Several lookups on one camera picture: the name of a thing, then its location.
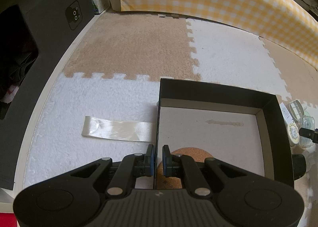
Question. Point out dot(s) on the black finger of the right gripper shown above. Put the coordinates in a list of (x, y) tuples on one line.
[(311, 134)]

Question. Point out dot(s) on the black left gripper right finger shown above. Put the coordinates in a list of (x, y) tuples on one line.
[(189, 172)]

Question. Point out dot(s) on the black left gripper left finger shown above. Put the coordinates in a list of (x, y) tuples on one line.
[(132, 166)]

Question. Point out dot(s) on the white rectangular pack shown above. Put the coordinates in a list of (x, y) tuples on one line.
[(285, 113)]

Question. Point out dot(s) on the black cardboard box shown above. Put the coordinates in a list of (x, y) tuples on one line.
[(242, 127)]

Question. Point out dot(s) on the grey divided tray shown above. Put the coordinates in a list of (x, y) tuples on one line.
[(296, 109)]

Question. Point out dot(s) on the round cork coaster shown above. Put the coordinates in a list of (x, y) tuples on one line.
[(173, 182)]

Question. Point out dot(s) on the white foam mat tile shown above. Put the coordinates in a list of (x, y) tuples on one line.
[(231, 56)]

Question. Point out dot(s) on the brown foam mat tile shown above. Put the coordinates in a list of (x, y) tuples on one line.
[(135, 45)]

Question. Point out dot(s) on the yellow checkered blanket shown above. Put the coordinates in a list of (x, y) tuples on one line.
[(283, 22)]

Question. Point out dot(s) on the white tissue box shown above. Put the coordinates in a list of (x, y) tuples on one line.
[(100, 5)]

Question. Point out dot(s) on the black shelf panel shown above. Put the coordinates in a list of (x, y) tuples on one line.
[(34, 36)]

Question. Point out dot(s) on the black wall socket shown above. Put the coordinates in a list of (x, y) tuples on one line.
[(73, 15)]

